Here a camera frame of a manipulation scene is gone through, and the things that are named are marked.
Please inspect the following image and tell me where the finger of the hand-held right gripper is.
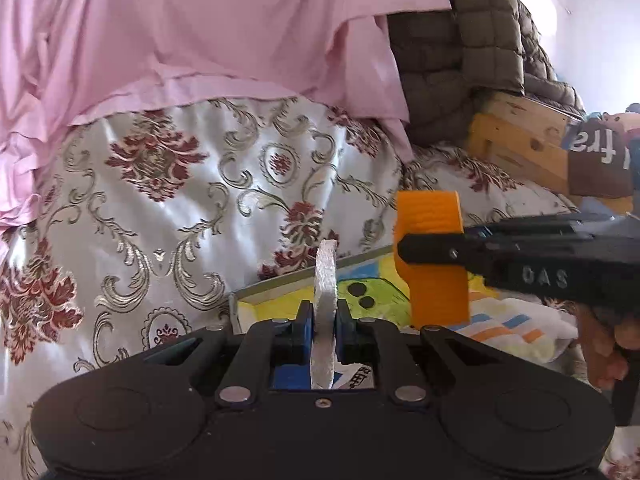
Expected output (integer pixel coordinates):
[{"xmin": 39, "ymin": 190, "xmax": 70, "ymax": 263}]
[{"xmin": 396, "ymin": 232, "xmax": 484, "ymax": 267}]

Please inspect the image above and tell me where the pink bed sheet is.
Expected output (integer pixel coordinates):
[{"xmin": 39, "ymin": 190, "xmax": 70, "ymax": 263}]
[{"xmin": 0, "ymin": 0, "xmax": 453, "ymax": 228}]

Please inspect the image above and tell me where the clear tray with colourful drawing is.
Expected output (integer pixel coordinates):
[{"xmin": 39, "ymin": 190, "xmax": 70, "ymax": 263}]
[{"xmin": 230, "ymin": 245, "xmax": 501, "ymax": 391}]

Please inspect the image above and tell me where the floral satin blanket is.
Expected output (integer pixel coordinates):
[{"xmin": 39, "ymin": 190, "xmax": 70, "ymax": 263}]
[{"xmin": 0, "ymin": 95, "xmax": 640, "ymax": 480}]

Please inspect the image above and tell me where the person's right hand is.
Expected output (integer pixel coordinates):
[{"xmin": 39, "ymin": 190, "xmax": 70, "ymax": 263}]
[{"xmin": 575, "ymin": 304, "xmax": 632, "ymax": 391}]

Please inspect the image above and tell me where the brown quilted jacket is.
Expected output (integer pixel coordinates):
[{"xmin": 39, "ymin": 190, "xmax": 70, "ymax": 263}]
[{"xmin": 387, "ymin": 0, "xmax": 586, "ymax": 148}]

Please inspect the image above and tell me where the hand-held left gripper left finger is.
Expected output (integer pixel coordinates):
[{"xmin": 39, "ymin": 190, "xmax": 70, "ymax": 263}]
[{"xmin": 146, "ymin": 300, "xmax": 316, "ymax": 408}]

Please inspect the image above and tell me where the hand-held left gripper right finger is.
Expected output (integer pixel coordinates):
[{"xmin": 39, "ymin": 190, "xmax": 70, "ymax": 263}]
[{"xmin": 335, "ymin": 299, "xmax": 502, "ymax": 407}]

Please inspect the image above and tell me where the brown lettered cloth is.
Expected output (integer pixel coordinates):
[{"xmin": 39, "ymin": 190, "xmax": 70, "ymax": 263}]
[{"xmin": 562, "ymin": 105, "xmax": 640, "ymax": 198}]

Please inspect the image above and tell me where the light blue cloth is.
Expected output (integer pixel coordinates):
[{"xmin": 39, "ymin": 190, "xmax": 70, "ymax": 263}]
[{"xmin": 580, "ymin": 195, "xmax": 633, "ymax": 216}]

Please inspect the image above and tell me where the striped white cloth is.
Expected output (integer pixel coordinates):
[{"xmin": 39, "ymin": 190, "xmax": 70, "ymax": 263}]
[{"xmin": 440, "ymin": 292, "xmax": 551, "ymax": 366}]

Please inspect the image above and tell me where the wooden bed frame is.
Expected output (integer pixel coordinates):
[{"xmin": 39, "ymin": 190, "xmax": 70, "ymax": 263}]
[{"xmin": 465, "ymin": 91, "xmax": 636, "ymax": 213}]

